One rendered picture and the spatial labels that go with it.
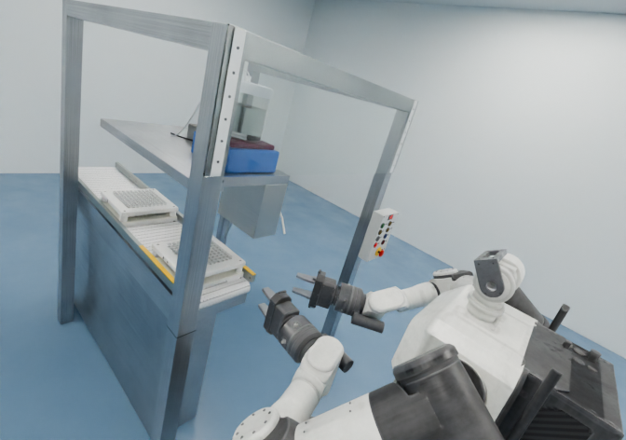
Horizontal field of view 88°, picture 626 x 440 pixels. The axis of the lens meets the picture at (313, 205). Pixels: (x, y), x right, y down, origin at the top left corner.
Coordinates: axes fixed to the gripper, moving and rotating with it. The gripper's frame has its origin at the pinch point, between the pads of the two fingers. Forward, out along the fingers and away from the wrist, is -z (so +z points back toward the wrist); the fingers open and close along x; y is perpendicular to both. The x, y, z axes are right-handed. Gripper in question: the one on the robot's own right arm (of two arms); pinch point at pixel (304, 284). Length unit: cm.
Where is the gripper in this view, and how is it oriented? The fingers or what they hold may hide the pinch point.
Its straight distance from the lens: 105.4
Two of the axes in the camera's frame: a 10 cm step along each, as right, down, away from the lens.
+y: 1.5, -2.8, 9.5
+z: 9.5, 2.9, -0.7
